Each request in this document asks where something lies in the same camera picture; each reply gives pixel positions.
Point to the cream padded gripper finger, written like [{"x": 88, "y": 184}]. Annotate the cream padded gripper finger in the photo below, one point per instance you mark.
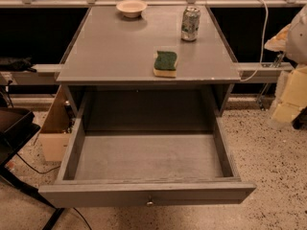
[{"x": 290, "y": 97}]

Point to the green and yellow sponge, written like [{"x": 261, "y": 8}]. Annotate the green and yellow sponge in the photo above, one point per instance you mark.
[{"x": 165, "y": 64}]

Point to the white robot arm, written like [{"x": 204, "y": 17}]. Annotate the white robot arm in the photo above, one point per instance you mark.
[{"x": 292, "y": 39}]

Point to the grey cabinet with top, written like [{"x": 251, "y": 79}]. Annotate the grey cabinet with top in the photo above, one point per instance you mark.
[{"x": 113, "y": 59}]

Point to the round metal drawer knob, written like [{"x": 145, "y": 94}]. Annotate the round metal drawer knob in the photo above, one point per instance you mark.
[{"x": 150, "y": 203}]

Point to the open grey top drawer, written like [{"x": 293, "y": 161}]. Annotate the open grey top drawer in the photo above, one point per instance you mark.
[{"x": 129, "y": 169}]

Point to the green and white soda can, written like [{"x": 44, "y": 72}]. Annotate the green and white soda can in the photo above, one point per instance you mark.
[{"x": 190, "y": 23}]

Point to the cream ceramic bowl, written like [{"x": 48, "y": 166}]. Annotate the cream ceramic bowl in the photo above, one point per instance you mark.
[{"x": 131, "y": 8}]

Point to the cardboard box beside cabinet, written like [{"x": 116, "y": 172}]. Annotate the cardboard box beside cabinet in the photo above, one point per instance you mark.
[{"x": 53, "y": 135}]

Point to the black office chair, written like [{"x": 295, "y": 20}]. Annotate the black office chair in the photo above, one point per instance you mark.
[{"x": 17, "y": 128}]

